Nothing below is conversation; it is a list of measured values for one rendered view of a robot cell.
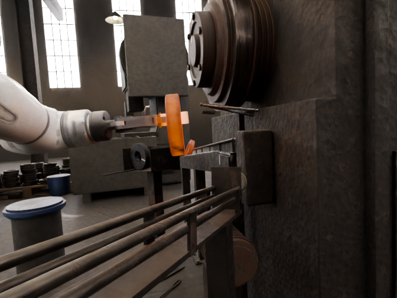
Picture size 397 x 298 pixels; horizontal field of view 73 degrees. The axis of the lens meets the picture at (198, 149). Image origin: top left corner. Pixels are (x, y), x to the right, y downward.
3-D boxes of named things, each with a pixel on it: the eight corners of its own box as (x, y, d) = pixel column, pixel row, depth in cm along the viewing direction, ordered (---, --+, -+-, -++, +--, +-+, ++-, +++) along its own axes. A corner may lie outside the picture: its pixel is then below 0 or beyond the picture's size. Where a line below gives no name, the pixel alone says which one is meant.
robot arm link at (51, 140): (78, 155, 71) (52, 142, 58) (17, 161, 70) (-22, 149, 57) (77, 116, 73) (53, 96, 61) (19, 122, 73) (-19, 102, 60)
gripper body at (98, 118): (100, 141, 72) (134, 137, 72) (88, 143, 63) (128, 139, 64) (96, 112, 71) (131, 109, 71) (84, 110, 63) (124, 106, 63)
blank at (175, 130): (186, 166, 70) (173, 167, 70) (182, 120, 79) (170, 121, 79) (182, 129, 57) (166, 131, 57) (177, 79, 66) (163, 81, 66)
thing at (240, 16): (217, 113, 133) (212, 15, 129) (258, 104, 87) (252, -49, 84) (204, 114, 132) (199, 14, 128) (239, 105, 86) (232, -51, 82)
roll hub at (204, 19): (200, 91, 121) (197, 27, 119) (218, 80, 94) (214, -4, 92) (188, 92, 120) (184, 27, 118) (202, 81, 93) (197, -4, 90)
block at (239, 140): (266, 197, 94) (263, 129, 93) (277, 204, 87) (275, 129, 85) (237, 201, 92) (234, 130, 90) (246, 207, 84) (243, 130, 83)
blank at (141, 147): (133, 164, 164) (129, 165, 162) (136, 139, 160) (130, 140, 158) (149, 173, 155) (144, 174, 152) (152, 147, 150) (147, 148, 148)
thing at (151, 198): (158, 255, 177) (150, 145, 172) (186, 268, 159) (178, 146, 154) (131, 268, 162) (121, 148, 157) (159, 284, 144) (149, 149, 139)
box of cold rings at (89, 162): (153, 182, 424) (149, 132, 418) (160, 194, 345) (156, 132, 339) (82, 190, 396) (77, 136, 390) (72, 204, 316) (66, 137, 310)
